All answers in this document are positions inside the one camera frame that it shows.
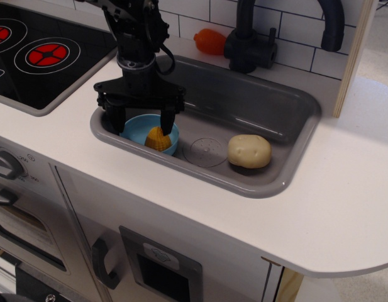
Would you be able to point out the dark grey toy faucet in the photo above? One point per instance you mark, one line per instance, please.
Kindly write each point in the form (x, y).
(246, 51)

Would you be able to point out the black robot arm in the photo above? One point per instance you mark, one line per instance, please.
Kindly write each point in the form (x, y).
(140, 33)

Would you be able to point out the black toy stovetop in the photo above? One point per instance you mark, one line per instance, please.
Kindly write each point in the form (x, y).
(44, 59)

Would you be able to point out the beige toy potato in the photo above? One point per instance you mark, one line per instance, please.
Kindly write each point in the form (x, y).
(249, 151)

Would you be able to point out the grey oven knob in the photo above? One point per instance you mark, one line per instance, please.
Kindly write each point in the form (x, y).
(10, 167)

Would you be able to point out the dark grey cabinet door handle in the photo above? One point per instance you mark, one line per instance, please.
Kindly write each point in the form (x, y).
(99, 252)

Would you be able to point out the wooden side panel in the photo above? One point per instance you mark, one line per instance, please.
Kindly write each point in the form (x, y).
(362, 30)

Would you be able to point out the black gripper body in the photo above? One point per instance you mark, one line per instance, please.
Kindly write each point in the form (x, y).
(142, 85)

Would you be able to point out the orange toy carrot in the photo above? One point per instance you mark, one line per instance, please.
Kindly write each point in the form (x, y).
(210, 42)

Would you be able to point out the grey oven door handle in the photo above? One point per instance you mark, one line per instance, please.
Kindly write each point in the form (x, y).
(7, 198)

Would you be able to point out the yellow toy corn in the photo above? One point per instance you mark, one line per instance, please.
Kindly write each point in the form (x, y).
(157, 140)

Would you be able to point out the light blue bowl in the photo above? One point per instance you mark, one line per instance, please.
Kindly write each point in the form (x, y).
(136, 129)

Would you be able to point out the grey plastic sink basin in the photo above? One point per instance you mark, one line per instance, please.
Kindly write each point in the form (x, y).
(220, 104)

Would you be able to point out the grey dispenser panel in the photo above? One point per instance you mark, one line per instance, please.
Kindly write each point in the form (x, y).
(162, 270)

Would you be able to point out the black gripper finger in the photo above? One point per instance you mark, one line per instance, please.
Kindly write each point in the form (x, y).
(116, 116)
(167, 118)

